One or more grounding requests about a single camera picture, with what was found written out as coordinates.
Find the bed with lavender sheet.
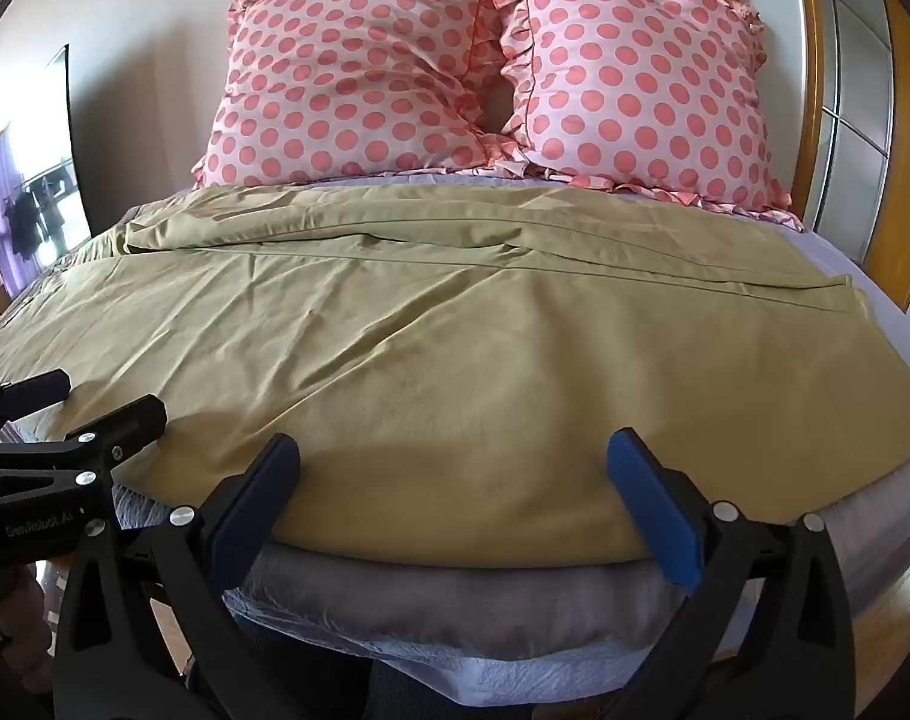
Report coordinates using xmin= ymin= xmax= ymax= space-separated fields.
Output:
xmin=0 ymin=165 xmax=910 ymax=713

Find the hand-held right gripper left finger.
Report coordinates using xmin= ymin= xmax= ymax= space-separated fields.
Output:
xmin=53 ymin=431 xmax=302 ymax=720

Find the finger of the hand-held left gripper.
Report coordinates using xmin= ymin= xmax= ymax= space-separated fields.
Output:
xmin=0 ymin=394 xmax=167 ymax=497
xmin=0 ymin=369 xmax=72 ymax=442

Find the person's left hand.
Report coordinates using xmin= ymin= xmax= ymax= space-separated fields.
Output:
xmin=0 ymin=562 xmax=51 ymax=695

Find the wooden wardrobe with glass panels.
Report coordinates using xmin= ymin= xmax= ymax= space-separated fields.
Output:
xmin=792 ymin=0 xmax=910 ymax=316

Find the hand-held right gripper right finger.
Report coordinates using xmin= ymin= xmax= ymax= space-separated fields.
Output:
xmin=606 ymin=427 xmax=856 ymax=720

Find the pink polka dot pillow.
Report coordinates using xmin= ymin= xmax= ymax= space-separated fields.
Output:
xmin=192 ymin=0 xmax=517 ymax=190
xmin=492 ymin=0 xmax=805 ymax=232

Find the grey blanket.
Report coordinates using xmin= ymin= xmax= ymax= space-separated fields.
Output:
xmin=113 ymin=480 xmax=910 ymax=653

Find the olive green bed sheet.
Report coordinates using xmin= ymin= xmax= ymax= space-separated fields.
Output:
xmin=0 ymin=184 xmax=910 ymax=567

